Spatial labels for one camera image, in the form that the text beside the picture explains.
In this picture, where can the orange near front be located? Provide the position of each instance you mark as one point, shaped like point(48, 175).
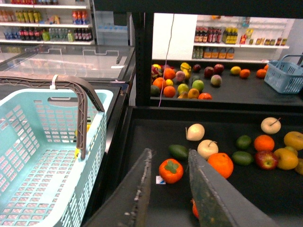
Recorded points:
point(264, 143)

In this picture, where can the small blue background basket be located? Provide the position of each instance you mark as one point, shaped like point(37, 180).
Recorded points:
point(285, 77)

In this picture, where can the glass freezer chest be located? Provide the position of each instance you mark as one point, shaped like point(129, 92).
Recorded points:
point(93, 63)

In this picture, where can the black metal shelf rack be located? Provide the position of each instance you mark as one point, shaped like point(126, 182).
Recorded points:
point(238, 106)

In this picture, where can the red striped apple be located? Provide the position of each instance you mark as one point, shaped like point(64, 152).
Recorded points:
point(266, 160)

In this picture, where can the dark green avocado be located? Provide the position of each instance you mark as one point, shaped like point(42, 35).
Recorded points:
point(179, 152)

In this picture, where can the orange persimmon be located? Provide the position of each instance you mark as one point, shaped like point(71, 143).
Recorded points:
point(171, 171)

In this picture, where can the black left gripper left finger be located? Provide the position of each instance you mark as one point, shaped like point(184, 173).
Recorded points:
point(128, 205)

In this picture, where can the green lime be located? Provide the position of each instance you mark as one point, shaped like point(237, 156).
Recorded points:
point(243, 142)

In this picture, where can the pale white pear left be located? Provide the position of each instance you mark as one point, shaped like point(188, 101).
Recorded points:
point(195, 132)

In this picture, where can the white background store shelf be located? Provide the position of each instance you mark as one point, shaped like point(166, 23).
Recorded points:
point(244, 39)

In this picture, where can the yellow orange fruit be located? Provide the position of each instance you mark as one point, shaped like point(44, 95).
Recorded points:
point(287, 160)

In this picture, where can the large light blue basket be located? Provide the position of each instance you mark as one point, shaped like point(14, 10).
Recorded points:
point(43, 181)

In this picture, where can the grey basket handle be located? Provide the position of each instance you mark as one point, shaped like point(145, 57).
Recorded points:
point(81, 88)

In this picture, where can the yellow apple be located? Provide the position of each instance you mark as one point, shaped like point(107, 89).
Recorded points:
point(294, 139)

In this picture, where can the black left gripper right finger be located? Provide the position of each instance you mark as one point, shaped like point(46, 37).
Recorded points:
point(218, 203)

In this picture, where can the large orange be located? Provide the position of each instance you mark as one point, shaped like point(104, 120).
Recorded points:
point(222, 163)

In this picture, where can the white pear with stem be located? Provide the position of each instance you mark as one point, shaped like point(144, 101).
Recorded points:
point(271, 125)

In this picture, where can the left drinks shelf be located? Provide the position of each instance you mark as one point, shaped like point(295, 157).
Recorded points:
point(46, 21)

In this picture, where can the orange mango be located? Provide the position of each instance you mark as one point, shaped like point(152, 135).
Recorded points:
point(194, 208)

